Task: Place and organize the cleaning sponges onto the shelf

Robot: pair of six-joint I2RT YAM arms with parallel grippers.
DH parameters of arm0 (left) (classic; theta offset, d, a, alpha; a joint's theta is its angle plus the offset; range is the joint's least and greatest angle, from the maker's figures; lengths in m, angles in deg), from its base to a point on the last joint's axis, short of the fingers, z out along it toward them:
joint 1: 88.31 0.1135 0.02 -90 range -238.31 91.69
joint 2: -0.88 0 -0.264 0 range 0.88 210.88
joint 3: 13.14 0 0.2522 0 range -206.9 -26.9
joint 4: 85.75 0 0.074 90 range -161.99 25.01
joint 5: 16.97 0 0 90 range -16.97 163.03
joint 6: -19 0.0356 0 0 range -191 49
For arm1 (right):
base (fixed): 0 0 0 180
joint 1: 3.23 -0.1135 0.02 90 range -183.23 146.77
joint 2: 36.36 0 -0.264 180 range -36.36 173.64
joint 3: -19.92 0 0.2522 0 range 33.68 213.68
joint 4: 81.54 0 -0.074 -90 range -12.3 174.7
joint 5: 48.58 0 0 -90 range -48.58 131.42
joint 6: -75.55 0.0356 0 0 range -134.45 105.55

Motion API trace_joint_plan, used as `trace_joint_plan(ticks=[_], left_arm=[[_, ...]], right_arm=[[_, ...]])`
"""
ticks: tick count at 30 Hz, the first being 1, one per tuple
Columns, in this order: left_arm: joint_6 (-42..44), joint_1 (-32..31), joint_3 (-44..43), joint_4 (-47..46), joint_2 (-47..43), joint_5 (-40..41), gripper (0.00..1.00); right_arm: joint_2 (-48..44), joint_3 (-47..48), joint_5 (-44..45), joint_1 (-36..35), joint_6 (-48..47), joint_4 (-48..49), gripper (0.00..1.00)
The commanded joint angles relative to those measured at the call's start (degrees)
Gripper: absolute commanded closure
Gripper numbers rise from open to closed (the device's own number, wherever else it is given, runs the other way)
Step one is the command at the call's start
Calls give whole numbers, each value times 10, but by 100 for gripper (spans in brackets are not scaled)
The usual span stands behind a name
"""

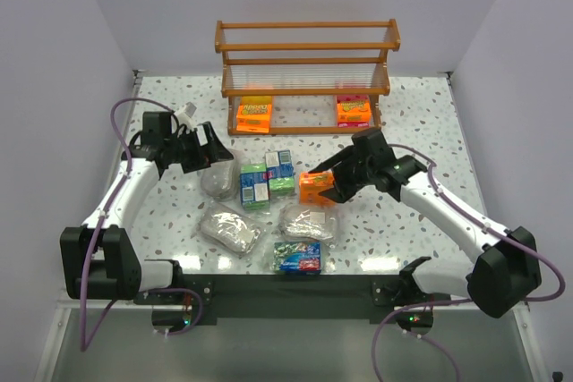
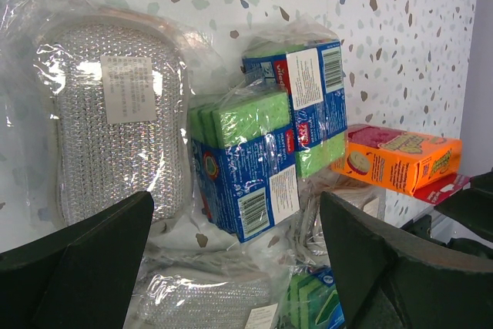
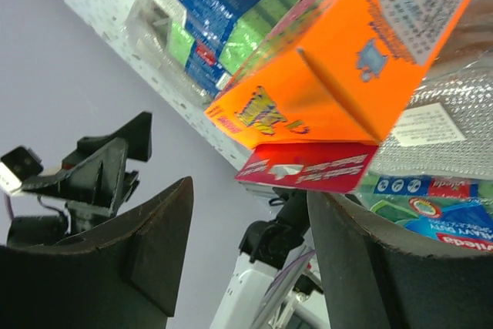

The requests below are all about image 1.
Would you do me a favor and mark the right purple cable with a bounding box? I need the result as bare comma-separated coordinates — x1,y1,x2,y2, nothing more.
370,143,565,382

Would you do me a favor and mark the purple cable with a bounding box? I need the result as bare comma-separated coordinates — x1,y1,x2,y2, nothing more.
78,98,205,352
370,143,565,382

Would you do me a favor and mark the blue green colourful sponge pack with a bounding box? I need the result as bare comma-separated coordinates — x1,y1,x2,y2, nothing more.
272,241,322,275

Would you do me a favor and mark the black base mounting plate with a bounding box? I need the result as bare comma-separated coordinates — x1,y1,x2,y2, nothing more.
133,273,453,327

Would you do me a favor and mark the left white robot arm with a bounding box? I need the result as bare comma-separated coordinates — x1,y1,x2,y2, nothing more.
59,111,233,301

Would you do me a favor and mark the orange pink Scrub Mommy box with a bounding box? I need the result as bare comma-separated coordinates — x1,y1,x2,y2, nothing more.
336,94,372,127

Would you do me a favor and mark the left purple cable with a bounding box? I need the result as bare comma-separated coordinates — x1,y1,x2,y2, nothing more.
78,98,205,352

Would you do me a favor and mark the orange Scrub Daddy box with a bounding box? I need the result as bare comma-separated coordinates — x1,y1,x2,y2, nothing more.
235,96,273,134

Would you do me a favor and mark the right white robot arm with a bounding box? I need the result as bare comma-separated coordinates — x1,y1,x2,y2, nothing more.
313,128,541,318

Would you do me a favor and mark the silver scourer pack upper left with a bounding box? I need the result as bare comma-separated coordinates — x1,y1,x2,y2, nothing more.
200,149,241,201

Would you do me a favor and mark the orange Scrub Mommy box back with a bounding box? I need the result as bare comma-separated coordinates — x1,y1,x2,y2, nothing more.
299,171,335,207

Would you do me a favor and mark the silver scourer pack lower left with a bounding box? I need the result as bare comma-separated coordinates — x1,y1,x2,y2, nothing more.
198,202,265,256

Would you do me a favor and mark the wooden three-tier shelf rack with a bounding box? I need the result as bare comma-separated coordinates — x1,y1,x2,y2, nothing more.
214,19,401,136

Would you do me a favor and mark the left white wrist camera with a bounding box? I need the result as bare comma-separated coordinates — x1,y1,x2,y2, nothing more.
174,102,196,129

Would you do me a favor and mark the silver scourer pack right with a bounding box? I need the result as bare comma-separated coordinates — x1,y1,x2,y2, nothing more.
278,204,338,243

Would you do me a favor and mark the silver scourer pack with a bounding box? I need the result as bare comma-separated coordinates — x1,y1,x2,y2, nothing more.
278,204,338,243
198,202,265,256
200,149,241,201

